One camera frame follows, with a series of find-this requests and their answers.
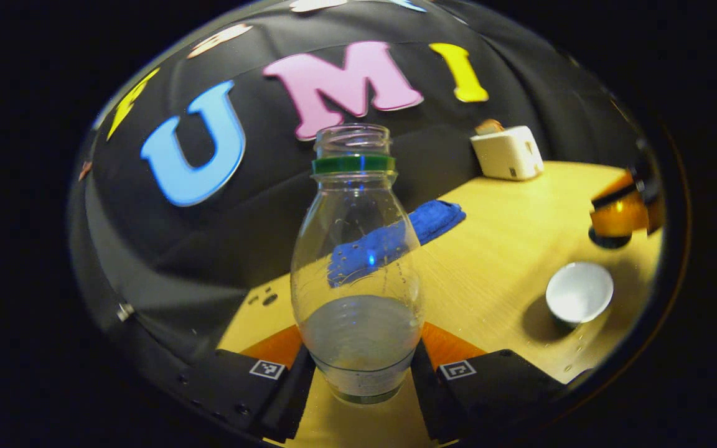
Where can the toast slice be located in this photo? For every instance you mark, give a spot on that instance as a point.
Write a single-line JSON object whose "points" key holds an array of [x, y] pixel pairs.
{"points": [[489, 127]]}

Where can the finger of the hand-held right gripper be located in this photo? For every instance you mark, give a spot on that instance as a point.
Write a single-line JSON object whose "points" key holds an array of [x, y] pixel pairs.
{"points": [[620, 218], [621, 183]]}

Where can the blue folded towel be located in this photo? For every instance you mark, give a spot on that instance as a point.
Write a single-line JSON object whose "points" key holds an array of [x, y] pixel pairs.
{"points": [[439, 218]]}

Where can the white teacup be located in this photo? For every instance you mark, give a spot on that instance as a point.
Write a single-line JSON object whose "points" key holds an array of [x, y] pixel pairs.
{"points": [[579, 292]]}

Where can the white toaster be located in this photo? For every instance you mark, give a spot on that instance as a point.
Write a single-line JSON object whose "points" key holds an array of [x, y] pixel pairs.
{"points": [[508, 154]]}

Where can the black backdrop cloth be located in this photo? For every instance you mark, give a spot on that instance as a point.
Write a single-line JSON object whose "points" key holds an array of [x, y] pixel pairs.
{"points": [[209, 249]]}

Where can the clear plastic water bottle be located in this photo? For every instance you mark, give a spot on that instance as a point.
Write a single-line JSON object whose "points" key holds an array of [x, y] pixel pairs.
{"points": [[358, 261]]}

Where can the dark blue teacup lid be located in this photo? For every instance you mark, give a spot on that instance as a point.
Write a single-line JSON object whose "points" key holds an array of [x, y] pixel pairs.
{"points": [[607, 239]]}

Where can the silver cloth clip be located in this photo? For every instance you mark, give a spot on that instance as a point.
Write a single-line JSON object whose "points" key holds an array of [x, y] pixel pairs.
{"points": [[125, 311]]}

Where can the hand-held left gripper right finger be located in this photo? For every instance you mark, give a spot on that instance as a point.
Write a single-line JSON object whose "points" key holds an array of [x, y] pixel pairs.
{"points": [[433, 404]]}

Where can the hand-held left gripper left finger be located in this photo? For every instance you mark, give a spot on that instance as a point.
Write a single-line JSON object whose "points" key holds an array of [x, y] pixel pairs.
{"points": [[284, 404]]}

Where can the copper cloth clip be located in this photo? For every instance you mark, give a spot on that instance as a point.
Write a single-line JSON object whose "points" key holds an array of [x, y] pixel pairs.
{"points": [[84, 169]]}

